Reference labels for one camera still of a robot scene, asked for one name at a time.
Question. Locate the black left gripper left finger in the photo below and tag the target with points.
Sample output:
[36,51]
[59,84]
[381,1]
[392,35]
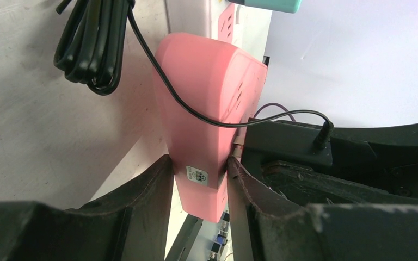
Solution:
[128,223]

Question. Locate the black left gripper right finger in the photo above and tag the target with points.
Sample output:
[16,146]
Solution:
[298,214]

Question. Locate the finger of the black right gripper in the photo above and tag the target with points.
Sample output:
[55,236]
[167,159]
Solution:
[384,158]

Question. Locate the pink triangular plug adapter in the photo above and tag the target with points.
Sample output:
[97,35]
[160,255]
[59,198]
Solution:
[206,90]

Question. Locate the black power adapter with cord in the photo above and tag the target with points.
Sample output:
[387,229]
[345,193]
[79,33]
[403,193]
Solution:
[92,44]

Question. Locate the white power strip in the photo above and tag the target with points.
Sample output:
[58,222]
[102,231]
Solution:
[242,26]

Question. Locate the teal plug adapter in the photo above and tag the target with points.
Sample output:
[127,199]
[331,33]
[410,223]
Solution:
[285,6]

